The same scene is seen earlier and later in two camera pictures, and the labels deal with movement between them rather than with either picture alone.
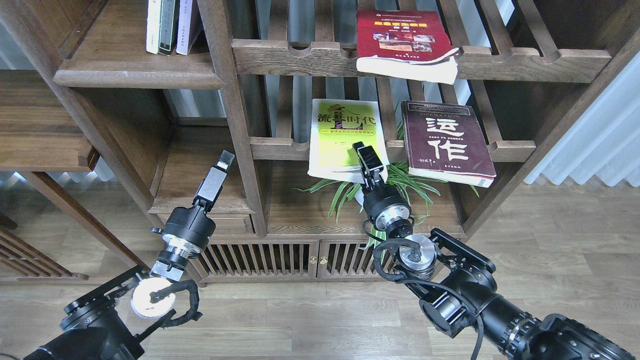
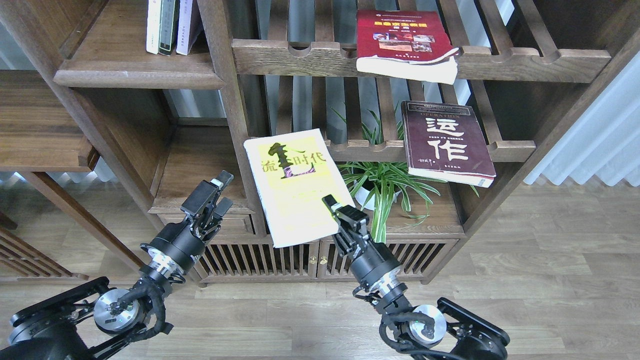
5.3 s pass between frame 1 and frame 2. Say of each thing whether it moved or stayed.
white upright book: stayed
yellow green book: moved
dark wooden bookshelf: stayed
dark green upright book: stayed
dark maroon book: stayed
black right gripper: moved
